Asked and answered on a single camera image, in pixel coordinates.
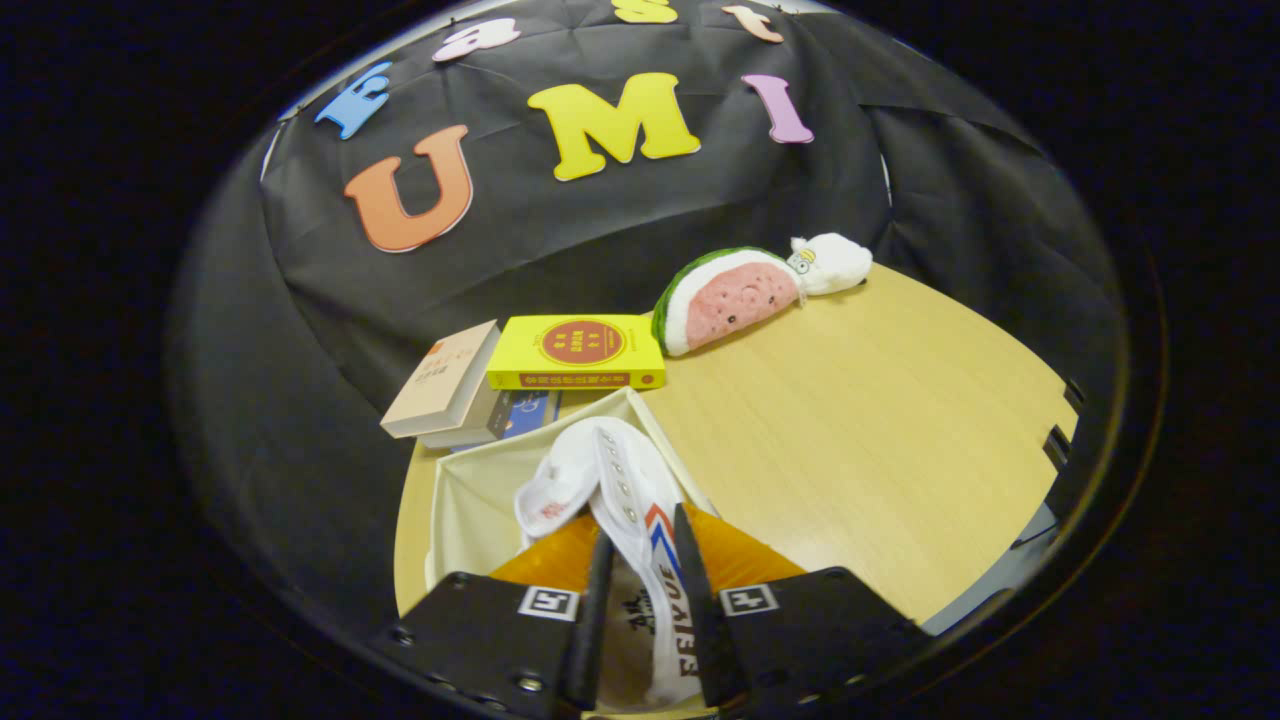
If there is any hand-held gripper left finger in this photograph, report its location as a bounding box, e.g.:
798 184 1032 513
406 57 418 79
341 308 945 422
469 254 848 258
375 510 616 719

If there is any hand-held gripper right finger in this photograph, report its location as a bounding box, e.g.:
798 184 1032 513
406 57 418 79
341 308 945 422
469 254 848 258
672 503 931 711

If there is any cream fabric storage box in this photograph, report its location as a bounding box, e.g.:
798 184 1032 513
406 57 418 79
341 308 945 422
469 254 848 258
425 387 716 593

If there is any white shoe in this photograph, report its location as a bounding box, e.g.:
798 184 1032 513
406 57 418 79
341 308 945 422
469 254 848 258
514 417 716 709

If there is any grey book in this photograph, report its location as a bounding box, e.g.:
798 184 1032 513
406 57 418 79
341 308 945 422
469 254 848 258
418 385 507 449

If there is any blue book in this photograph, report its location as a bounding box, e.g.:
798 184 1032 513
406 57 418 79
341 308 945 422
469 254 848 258
450 390 561 454

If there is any yellow book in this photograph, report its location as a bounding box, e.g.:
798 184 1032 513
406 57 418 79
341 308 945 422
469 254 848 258
486 314 667 391

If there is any watermelon slice plush toy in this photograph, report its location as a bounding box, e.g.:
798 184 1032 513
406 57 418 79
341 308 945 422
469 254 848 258
651 247 806 358

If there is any black backdrop cloth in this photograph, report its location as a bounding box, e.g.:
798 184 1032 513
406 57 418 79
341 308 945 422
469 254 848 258
170 0 1126 641

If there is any white plush toy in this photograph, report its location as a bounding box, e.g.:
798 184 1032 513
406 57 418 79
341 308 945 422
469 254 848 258
787 233 874 297

